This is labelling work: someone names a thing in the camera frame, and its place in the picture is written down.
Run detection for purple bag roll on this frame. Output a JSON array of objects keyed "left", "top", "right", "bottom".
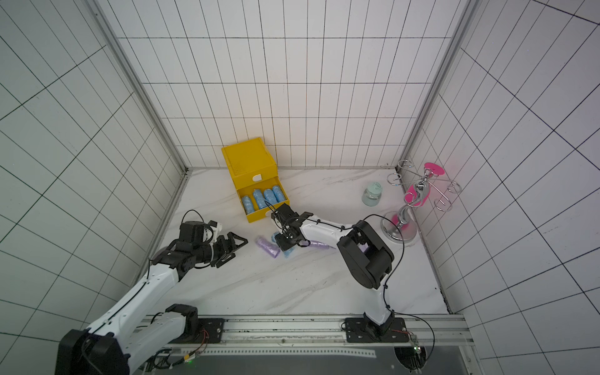
[
  {"left": 256, "top": 236, "right": 281, "bottom": 259},
  {"left": 309, "top": 241, "right": 331, "bottom": 249}
]

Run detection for yellow plastic drawer cabinet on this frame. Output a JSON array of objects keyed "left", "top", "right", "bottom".
[{"left": 221, "top": 137, "right": 289, "bottom": 223}]

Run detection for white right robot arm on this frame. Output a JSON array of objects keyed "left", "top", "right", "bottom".
[{"left": 270, "top": 212, "right": 395, "bottom": 327}]

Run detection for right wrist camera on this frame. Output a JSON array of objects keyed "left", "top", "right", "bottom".
[{"left": 271, "top": 203, "right": 299, "bottom": 227}]

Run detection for pink metal cup rack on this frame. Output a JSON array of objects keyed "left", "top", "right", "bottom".
[{"left": 381, "top": 159, "right": 463, "bottom": 245}]

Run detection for pale green jar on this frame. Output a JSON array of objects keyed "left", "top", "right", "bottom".
[{"left": 362, "top": 182, "right": 383, "bottom": 207}]

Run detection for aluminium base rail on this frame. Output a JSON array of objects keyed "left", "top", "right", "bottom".
[{"left": 130, "top": 315, "right": 470, "bottom": 359}]

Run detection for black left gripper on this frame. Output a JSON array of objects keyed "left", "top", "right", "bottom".
[{"left": 194, "top": 232, "right": 248, "bottom": 269}]

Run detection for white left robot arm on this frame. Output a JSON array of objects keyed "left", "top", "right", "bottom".
[{"left": 55, "top": 221, "right": 248, "bottom": 374}]

